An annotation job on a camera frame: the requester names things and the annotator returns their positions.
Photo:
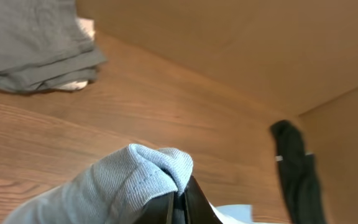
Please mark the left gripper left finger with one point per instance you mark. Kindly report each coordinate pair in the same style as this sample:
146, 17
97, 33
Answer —
159, 210

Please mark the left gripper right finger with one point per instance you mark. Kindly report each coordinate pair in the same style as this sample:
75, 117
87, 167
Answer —
196, 206

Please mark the light blue printed t-shirt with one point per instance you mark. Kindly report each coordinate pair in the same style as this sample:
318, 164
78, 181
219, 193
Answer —
113, 190

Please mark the black t-shirt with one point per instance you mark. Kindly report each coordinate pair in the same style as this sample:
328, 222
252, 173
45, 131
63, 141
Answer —
299, 180

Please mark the beige folded garment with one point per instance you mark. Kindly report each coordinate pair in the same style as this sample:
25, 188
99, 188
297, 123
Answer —
87, 27

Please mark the grey folded trousers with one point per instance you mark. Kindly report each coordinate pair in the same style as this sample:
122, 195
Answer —
43, 47

